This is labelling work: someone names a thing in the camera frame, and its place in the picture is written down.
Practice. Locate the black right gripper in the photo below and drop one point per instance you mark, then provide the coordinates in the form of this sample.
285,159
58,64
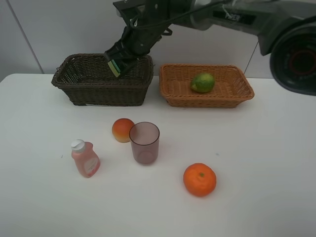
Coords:
134,42

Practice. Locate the dark green pump bottle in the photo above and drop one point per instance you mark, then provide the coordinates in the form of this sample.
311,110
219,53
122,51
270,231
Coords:
116,66

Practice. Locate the red-orange round bun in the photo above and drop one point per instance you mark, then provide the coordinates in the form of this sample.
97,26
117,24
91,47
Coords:
121,129

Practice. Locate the translucent pink plastic cup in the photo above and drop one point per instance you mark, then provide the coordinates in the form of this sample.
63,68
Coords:
144,139

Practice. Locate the green lime fruit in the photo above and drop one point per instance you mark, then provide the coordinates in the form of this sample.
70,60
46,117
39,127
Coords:
203,83

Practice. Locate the pink bottle white cap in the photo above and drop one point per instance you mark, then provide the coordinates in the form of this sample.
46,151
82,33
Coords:
85,158

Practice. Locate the orange mandarin fruit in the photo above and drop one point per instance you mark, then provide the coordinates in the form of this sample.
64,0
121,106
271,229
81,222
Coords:
199,179

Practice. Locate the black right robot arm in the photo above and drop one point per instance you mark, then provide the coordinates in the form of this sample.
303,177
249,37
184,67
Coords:
286,31

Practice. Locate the dark brown wicker basket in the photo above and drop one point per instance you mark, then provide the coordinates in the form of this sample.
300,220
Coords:
87,80

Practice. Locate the light orange wicker basket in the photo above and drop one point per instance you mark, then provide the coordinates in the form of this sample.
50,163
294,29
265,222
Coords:
231,87

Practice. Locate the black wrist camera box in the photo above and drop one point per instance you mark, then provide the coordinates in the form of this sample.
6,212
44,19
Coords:
129,7

